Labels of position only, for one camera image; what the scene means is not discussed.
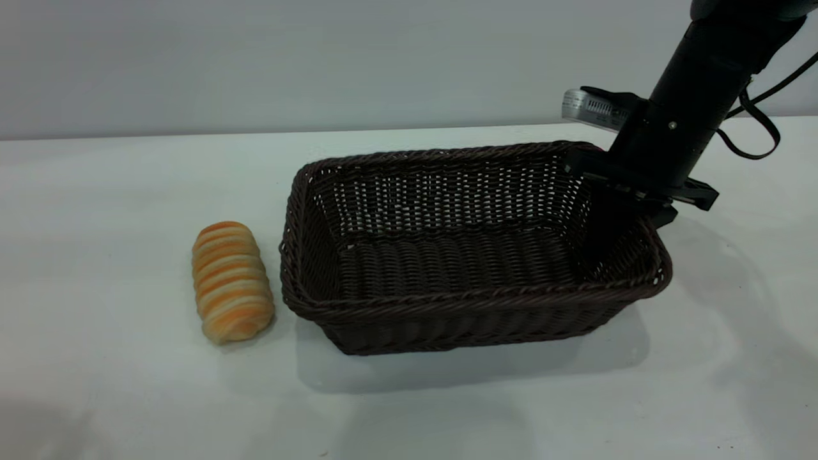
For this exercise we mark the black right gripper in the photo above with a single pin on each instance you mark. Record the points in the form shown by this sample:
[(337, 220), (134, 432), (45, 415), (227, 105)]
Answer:
[(664, 147)]

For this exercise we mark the dark brown wicker basket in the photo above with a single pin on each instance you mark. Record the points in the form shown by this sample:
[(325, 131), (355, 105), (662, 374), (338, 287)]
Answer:
[(447, 262)]

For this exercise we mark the striped orange bread roll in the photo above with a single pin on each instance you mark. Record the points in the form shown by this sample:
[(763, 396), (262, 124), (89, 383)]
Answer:
[(231, 284)]

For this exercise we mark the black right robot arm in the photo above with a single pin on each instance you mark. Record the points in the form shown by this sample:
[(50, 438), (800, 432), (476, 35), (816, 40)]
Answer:
[(722, 45)]

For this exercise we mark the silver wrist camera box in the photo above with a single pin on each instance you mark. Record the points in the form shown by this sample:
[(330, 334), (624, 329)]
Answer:
[(594, 108)]

